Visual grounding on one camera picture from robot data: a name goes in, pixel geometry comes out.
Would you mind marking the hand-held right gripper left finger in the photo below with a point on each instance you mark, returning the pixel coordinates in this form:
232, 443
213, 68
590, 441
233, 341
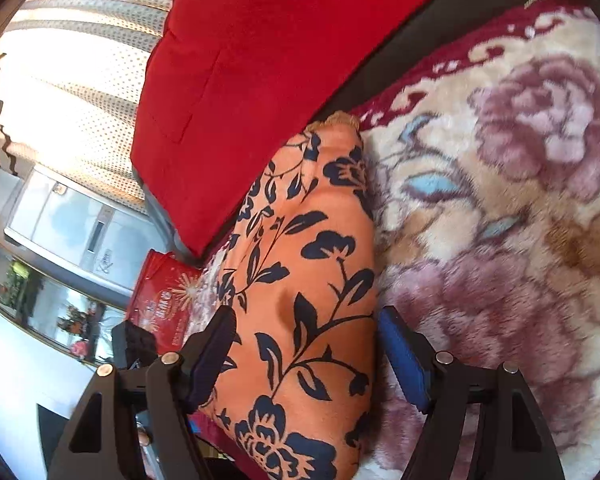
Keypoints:
215, 355

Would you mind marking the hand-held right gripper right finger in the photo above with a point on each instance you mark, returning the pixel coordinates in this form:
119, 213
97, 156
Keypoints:
405, 355

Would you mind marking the orange floral garment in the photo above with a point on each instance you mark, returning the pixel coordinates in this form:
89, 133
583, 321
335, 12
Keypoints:
310, 270

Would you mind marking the red gift bag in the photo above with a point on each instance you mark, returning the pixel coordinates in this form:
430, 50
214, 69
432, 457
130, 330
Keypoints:
165, 290

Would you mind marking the glass display cabinet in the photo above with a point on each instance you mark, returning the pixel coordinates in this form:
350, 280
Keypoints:
30, 290

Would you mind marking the red cream floral blanket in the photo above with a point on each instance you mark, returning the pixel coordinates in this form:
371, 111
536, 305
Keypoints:
505, 260

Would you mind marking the white cabinet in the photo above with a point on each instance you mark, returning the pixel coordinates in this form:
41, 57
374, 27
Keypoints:
55, 220

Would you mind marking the cream dotted curtain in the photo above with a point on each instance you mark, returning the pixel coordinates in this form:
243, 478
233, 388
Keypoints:
70, 90

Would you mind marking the red cushion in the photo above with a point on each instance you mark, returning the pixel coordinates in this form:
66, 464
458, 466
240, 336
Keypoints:
260, 60

